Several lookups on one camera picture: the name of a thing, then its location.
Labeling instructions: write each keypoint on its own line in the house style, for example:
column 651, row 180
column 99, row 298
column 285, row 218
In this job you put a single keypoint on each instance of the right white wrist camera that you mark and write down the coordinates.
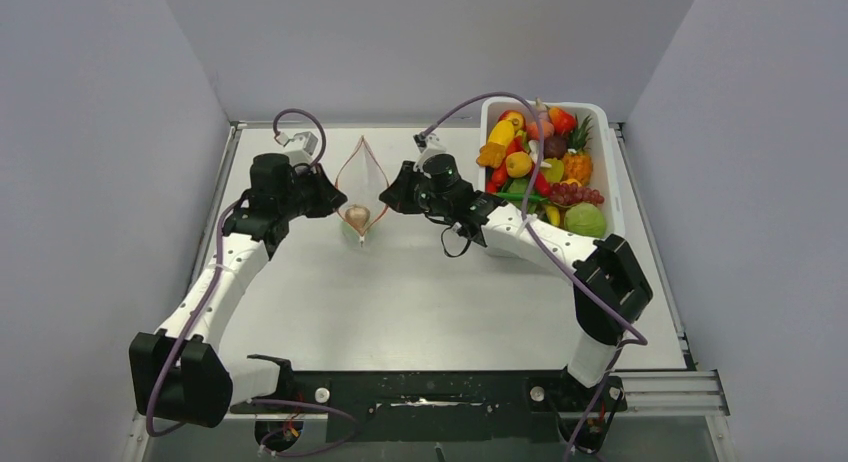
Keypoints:
column 429, row 146

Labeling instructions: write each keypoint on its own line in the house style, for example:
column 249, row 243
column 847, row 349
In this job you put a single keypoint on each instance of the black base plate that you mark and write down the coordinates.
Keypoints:
column 540, row 406

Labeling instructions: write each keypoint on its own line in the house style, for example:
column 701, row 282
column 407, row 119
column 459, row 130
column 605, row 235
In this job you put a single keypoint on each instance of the yellow toy lemon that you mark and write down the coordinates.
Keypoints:
column 518, row 164

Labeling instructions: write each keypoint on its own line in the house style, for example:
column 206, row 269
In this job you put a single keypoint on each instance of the white plastic food bin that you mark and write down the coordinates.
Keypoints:
column 548, row 159

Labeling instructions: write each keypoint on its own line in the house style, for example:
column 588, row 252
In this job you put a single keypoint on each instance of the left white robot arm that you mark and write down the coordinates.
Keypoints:
column 176, row 370

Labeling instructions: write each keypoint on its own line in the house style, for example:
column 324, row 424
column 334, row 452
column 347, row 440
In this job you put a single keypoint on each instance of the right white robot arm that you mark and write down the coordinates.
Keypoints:
column 609, row 285

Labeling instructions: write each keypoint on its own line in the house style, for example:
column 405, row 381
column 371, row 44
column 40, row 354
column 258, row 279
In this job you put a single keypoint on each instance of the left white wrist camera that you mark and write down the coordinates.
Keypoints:
column 300, row 147

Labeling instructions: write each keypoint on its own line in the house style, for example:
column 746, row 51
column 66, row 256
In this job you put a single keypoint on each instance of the green toy cabbage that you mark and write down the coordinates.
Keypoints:
column 585, row 219

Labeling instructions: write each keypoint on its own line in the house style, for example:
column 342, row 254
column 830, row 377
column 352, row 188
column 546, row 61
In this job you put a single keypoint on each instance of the green toy chili pepper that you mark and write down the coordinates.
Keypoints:
column 518, row 197

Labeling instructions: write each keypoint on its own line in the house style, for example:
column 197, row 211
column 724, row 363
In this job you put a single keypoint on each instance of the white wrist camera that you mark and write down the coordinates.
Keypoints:
column 300, row 147
column 429, row 146

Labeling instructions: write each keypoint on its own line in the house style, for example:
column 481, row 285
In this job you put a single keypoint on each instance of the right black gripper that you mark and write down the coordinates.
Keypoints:
column 398, row 196

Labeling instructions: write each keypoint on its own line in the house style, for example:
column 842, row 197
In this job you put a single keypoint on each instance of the toy pineapple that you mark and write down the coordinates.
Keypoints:
column 577, row 161

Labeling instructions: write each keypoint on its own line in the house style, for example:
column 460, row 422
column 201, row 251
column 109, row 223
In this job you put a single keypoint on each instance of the aluminium frame rail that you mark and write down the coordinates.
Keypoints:
column 664, row 393

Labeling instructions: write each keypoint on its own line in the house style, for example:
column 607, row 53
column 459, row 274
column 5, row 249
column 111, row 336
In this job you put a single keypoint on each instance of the clear zip top bag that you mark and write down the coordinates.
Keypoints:
column 362, row 178

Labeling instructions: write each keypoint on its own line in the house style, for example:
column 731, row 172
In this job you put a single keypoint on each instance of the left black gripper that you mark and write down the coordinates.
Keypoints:
column 329, row 197

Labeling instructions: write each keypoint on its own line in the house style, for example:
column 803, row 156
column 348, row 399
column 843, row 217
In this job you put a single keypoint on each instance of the green toy vegetable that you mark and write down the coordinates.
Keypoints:
column 353, row 238

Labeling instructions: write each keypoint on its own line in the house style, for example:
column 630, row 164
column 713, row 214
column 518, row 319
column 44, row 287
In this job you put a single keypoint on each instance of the toy peach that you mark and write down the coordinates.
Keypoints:
column 539, row 131

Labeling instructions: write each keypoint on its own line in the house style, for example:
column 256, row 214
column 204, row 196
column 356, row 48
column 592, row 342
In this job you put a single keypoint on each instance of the purple toy grapes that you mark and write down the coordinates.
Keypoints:
column 569, row 193

